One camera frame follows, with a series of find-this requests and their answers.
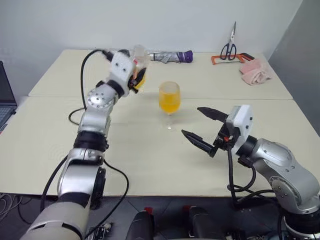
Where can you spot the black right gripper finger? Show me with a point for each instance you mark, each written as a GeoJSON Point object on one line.
{"type": "Point", "coordinates": [200, 142]}
{"type": "Point", "coordinates": [212, 113]}

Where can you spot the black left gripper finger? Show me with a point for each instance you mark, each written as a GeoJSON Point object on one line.
{"type": "Point", "coordinates": [141, 76]}

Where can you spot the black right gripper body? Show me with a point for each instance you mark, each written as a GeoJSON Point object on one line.
{"type": "Point", "coordinates": [225, 137]}

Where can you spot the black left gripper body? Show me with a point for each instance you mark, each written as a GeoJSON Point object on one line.
{"type": "Point", "coordinates": [133, 85]}

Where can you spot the orange drink bottle white cap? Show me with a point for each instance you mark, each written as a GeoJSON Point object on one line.
{"type": "Point", "coordinates": [141, 56]}

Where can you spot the clear wine glass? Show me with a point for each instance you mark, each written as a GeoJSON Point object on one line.
{"type": "Point", "coordinates": [170, 100]}

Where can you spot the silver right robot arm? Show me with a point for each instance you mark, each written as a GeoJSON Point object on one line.
{"type": "Point", "coordinates": [275, 155]}

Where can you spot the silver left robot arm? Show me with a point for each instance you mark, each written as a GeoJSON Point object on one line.
{"type": "Point", "coordinates": [100, 100]}

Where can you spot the folded grey purple umbrella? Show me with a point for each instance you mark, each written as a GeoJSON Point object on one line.
{"type": "Point", "coordinates": [170, 56]}

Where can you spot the pink cloth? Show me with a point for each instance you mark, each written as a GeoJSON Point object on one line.
{"type": "Point", "coordinates": [255, 72]}

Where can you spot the dark rounded shape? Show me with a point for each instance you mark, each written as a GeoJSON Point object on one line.
{"type": "Point", "coordinates": [201, 225]}
{"type": "Point", "coordinates": [141, 225]}

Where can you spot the dark laptop computer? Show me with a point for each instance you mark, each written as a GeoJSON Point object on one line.
{"type": "Point", "coordinates": [5, 95]}

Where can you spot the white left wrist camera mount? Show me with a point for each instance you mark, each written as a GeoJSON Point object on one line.
{"type": "Point", "coordinates": [121, 66]}

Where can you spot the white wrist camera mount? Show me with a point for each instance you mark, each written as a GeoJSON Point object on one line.
{"type": "Point", "coordinates": [121, 66]}
{"type": "Point", "coordinates": [243, 117]}

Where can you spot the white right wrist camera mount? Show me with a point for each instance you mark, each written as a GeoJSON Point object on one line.
{"type": "Point", "coordinates": [243, 117]}

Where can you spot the orange frame hacksaw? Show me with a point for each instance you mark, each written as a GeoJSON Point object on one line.
{"type": "Point", "coordinates": [215, 59]}

